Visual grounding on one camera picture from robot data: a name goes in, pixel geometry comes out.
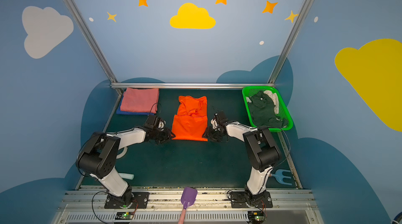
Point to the blue toy rake wooden handle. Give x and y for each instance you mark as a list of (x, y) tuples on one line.
[(282, 176)]

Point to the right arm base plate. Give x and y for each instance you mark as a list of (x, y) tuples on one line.
[(241, 199)]

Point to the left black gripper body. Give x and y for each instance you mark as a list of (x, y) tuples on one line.
[(163, 133)]

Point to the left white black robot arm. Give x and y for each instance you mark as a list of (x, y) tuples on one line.
[(98, 156)]

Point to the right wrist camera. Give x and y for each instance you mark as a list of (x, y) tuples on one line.
[(219, 120)]

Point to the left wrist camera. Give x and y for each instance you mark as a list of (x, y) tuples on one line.
[(154, 122)]

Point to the left circuit board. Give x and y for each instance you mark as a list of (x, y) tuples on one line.
[(124, 216)]

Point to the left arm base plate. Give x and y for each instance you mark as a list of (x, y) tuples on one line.
[(130, 200)]

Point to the back aluminium frame rail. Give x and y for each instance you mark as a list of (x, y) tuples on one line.
[(187, 85)]

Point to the folded pink t-shirt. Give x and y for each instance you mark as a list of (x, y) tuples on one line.
[(140, 100)]

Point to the folded blue t-shirt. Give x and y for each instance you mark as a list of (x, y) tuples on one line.
[(120, 112)]

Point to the roll of tape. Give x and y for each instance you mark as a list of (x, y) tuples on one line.
[(124, 151)]

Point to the light teal toy trowel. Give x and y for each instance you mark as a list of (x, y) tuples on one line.
[(127, 176)]

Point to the orange t-shirt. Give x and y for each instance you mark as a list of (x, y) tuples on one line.
[(190, 121)]

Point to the green plastic basket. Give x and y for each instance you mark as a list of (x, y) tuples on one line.
[(283, 111)]

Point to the purple toy shovel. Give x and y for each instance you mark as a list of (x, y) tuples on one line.
[(188, 199)]

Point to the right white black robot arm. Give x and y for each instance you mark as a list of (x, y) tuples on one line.
[(261, 148)]

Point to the white t-shirt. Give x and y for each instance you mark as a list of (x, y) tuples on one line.
[(275, 100)]

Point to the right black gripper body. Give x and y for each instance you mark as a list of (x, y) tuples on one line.
[(212, 133)]

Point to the right circuit board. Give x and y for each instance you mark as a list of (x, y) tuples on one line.
[(256, 217)]

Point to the circuit board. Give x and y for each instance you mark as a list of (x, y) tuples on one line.
[(256, 217), (124, 216)]

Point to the dark green t-shirt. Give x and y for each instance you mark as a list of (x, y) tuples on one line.
[(261, 108)]

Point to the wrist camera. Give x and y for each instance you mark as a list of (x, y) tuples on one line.
[(219, 120), (154, 122)]

